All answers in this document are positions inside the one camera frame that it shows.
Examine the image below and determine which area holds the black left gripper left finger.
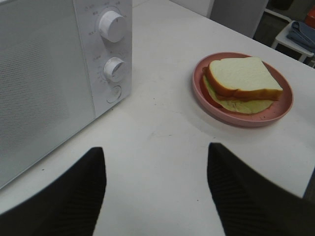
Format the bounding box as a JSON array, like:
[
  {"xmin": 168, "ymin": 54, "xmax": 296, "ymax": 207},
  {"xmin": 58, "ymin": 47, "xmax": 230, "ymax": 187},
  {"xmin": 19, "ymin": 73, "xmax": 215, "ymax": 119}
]
[{"xmin": 0, "ymin": 147, "xmax": 106, "ymax": 236}]

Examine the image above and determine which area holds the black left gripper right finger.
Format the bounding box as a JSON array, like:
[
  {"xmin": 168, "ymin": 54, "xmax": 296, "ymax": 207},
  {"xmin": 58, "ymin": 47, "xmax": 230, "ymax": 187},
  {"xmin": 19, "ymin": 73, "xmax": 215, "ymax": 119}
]
[{"xmin": 207, "ymin": 143, "xmax": 315, "ymax": 236}]

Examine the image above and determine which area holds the white microwave door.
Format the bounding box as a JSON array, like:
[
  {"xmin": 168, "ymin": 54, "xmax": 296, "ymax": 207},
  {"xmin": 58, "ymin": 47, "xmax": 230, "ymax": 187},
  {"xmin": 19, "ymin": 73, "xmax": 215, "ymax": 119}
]
[{"xmin": 0, "ymin": 0, "xmax": 95, "ymax": 186}]

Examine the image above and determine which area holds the white bread sandwich with lettuce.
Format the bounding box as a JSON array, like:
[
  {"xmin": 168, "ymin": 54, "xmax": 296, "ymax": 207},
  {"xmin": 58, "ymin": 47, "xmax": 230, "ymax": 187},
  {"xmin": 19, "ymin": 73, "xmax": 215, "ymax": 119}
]
[{"xmin": 202, "ymin": 57, "xmax": 283, "ymax": 115}]

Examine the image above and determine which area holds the round door release button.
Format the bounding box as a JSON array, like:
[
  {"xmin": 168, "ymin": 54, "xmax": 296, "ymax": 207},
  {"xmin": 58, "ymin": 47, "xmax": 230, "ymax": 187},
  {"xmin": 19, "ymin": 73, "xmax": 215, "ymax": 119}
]
[{"xmin": 106, "ymin": 86, "xmax": 122, "ymax": 104}]

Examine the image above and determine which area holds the white timer knob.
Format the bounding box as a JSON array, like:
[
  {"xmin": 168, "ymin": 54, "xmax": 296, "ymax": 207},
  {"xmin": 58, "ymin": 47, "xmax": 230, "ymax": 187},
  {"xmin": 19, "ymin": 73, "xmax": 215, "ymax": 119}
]
[{"xmin": 103, "ymin": 57, "xmax": 126, "ymax": 83}]

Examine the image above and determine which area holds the white stool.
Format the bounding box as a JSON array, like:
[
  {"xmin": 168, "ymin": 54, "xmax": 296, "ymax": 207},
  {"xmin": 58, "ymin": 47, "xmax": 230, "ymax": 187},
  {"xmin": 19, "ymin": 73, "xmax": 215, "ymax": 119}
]
[{"xmin": 271, "ymin": 22, "xmax": 315, "ymax": 62}]

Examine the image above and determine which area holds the folded blue cloth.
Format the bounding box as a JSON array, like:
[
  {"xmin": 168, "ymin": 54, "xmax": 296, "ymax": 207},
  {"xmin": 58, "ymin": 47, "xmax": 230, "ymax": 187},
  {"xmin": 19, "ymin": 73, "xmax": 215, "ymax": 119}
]
[{"xmin": 286, "ymin": 21, "xmax": 315, "ymax": 53}]

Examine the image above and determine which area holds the upper white power knob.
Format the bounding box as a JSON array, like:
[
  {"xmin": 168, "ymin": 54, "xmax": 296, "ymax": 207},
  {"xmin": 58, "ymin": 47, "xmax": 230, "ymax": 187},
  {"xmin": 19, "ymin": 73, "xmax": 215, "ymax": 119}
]
[{"xmin": 98, "ymin": 10, "xmax": 126, "ymax": 43}]

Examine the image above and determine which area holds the white cabinet in background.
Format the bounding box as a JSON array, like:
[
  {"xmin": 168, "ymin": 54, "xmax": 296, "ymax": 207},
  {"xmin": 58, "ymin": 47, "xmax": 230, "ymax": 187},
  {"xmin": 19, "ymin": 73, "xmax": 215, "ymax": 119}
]
[{"xmin": 210, "ymin": 0, "xmax": 268, "ymax": 38}]

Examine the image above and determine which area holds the orange object at edge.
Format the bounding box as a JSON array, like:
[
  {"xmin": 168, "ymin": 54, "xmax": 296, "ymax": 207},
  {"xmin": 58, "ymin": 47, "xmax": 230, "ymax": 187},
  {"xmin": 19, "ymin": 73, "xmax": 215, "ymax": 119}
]
[{"xmin": 304, "ymin": 6, "xmax": 315, "ymax": 29}]

